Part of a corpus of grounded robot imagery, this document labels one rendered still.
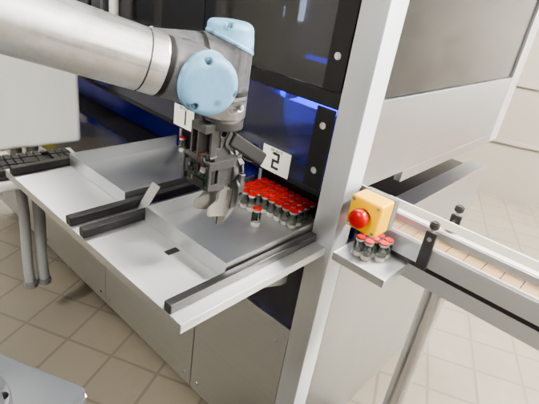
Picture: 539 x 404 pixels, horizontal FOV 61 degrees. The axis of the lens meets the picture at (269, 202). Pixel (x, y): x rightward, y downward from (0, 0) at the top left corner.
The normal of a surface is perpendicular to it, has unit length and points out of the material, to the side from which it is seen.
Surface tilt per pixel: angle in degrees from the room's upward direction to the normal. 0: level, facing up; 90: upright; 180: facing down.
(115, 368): 0
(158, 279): 0
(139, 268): 0
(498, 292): 90
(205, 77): 90
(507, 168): 90
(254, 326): 90
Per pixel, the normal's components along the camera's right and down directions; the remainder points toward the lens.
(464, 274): -0.67, 0.25
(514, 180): -0.31, 0.39
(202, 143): 0.73, 0.40
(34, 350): 0.15, -0.88
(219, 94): 0.48, 0.46
